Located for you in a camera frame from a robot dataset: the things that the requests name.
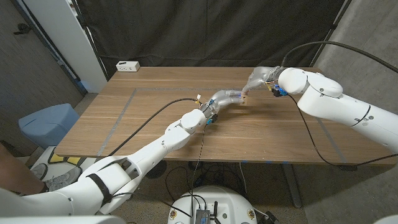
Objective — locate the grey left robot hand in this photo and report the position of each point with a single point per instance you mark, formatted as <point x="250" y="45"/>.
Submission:
<point x="222" y="99"/>

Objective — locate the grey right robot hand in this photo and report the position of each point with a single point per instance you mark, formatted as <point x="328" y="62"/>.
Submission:
<point x="262" y="76"/>

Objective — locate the small wooden block with holes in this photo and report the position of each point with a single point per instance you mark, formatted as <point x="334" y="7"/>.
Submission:
<point x="245" y="101"/>

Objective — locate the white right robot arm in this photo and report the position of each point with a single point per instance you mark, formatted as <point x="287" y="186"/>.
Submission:
<point x="342" y="105"/>

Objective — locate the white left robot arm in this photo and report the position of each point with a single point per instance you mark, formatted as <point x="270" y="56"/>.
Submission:
<point x="140" y="161"/>

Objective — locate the black backdrop curtain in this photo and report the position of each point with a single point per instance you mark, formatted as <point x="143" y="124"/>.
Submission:
<point x="202" y="31"/>

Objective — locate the black backdrop stand pole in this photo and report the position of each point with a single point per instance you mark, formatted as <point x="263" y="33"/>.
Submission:
<point x="90" y="40"/>
<point x="329" y="31"/>

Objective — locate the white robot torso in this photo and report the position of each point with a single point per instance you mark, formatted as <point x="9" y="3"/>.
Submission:
<point x="224" y="199"/>

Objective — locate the white power strip box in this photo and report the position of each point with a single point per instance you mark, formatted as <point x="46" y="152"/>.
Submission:
<point x="127" y="66"/>

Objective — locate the black antenna on torso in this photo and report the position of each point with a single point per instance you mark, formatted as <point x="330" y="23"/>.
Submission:
<point x="215" y="210"/>

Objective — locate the grey table leg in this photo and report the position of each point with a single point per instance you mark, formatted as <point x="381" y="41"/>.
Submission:
<point x="292" y="186"/>

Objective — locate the grey electronics box on torso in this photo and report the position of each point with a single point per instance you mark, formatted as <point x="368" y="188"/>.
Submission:
<point x="202" y="216"/>

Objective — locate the black connector beside torso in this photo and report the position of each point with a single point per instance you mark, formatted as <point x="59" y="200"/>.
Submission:
<point x="270" y="218"/>

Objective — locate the white cabinet panel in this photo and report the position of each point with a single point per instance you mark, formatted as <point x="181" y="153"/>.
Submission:
<point x="68" y="40"/>

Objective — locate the grey sneaker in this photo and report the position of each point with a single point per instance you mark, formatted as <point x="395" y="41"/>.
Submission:
<point x="63" y="179"/>
<point x="38" y="171"/>

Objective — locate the blue-grey padded stool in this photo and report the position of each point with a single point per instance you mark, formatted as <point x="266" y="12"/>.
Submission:
<point x="46" y="124"/>

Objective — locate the person's bare leg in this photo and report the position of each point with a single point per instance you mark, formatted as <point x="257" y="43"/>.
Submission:
<point x="15" y="174"/>

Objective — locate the dark door frame rail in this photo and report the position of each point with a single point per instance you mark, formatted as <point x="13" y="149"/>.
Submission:
<point x="62" y="63"/>

